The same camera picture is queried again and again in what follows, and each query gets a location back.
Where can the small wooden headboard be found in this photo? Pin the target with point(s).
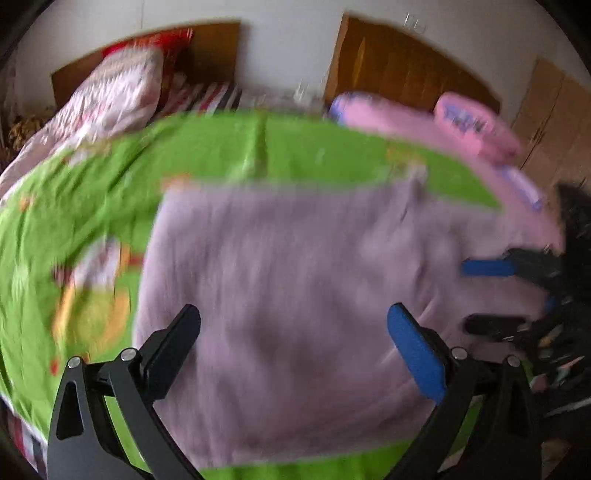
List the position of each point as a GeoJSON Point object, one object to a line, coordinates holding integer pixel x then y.
{"type": "Point", "coordinates": [212, 50]}

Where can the brown yellow blanket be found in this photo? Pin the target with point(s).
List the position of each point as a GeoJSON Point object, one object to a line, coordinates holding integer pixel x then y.
{"type": "Point", "coordinates": [30, 129]}

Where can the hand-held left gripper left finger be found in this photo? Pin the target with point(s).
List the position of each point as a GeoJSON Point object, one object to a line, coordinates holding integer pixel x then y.
{"type": "Point", "coordinates": [168, 341]}

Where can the green printed cloth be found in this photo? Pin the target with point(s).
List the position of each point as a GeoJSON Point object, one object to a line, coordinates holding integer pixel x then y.
{"type": "Point", "coordinates": [286, 147]}

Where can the pink bed sheet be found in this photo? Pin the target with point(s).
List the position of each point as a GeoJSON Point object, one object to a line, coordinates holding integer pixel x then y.
{"type": "Point", "coordinates": [415, 129]}

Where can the purple folded pillow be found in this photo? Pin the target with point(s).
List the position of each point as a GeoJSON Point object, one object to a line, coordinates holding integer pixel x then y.
{"type": "Point", "coordinates": [524, 187]}

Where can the folded pink quilt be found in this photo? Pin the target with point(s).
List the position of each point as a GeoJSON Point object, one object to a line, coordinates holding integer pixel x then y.
{"type": "Point", "coordinates": [475, 124]}

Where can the white wall socket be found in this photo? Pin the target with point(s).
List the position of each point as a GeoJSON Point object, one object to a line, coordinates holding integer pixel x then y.
{"type": "Point", "coordinates": [414, 23]}

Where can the checkered bed sheet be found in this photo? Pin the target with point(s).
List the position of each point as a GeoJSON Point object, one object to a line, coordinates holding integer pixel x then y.
{"type": "Point", "coordinates": [203, 97]}

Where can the light wooden wardrobe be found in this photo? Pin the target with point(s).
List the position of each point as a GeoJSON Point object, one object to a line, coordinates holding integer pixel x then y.
{"type": "Point", "coordinates": [554, 120]}

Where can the red floral pillow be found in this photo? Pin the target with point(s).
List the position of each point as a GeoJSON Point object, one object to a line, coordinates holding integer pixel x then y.
{"type": "Point", "coordinates": [161, 41]}

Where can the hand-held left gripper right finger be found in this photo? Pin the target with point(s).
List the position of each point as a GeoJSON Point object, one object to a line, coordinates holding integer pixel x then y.
{"type": "Point", "coordinates": [415, 350]}

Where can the lilac pants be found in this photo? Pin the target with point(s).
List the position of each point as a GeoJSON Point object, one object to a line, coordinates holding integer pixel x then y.
{"type": "Point", "coordinates": [286, 277]}

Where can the large wooden headboard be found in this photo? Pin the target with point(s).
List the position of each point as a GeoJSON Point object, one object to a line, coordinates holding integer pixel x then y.
{"type": "Point", "coordinates": [401, 64]}

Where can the nightstand with floral cover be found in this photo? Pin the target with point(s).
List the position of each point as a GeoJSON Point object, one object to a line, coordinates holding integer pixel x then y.
{"type": "Point", "coordinates": [277, 99]}

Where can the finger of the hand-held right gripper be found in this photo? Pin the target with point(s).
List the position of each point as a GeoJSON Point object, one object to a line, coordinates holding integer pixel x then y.
{"type": "Point", "coordinates": [485, 268]}
{"type": "Point", "coordinates": [494, 325]}

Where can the patterned pale quilt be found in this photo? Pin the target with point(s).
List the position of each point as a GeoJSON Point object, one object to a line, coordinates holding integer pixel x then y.
{"type": "Point", "coordinates": [111, 97]}

